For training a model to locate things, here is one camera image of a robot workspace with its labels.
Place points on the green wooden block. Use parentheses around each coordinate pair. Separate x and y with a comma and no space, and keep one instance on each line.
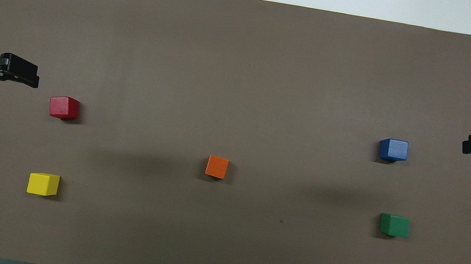
(394,225)

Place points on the orange wooden block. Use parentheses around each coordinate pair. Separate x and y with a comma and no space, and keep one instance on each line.
(216,167)

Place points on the brown table mat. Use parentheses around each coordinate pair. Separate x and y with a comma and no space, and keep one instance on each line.
(243,81)

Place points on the yellow wooden block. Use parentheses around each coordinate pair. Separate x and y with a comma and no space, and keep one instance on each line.
(43,184)

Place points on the red wooden block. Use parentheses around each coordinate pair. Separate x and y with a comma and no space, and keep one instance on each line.
(63,107)

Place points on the blue wooden block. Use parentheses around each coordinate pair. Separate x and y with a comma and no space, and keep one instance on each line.
(393,150)

